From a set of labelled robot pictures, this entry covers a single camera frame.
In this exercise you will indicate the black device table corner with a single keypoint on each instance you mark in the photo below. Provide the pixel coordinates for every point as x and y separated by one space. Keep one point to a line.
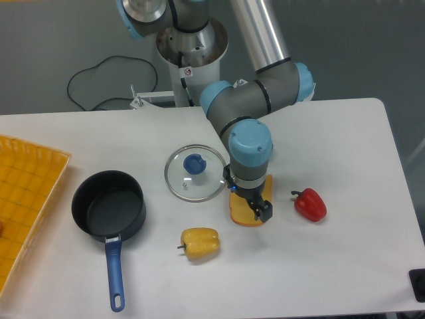
417 281

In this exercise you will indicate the yellow bell pepper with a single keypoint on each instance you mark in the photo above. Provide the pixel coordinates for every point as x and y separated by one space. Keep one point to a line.
199 242

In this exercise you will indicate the glass lid blue knob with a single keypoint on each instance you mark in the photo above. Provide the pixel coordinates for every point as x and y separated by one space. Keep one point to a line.
193 173

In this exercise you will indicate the red bell pepper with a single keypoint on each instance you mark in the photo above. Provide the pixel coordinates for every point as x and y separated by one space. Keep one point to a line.
309 204

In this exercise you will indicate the yellow plastic basket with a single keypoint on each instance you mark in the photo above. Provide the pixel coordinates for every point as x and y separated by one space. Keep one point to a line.
30 174

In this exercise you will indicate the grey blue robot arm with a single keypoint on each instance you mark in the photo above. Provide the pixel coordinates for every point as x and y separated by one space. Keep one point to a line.
236 122

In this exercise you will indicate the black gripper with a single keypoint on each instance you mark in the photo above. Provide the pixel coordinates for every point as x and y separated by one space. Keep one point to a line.
251 191

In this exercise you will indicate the black saucepan blue handle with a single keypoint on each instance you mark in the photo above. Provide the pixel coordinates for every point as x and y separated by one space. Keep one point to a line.
109 206

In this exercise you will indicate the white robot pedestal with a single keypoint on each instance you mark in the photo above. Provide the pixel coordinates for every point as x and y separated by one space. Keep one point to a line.
194 66

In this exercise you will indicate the orange bread slice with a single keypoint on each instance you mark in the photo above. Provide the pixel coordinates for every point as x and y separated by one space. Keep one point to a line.
241 214

